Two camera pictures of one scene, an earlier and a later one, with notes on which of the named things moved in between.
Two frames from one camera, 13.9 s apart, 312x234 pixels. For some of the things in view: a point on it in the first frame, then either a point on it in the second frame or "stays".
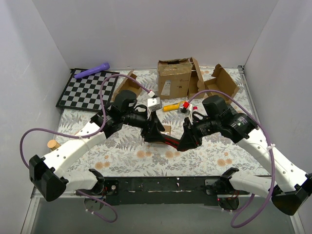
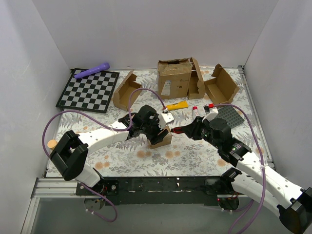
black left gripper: [150, 126] stays
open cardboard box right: [223, 82] stays
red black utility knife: [173, 142] -> [178, 130]
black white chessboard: [84, 93] stays
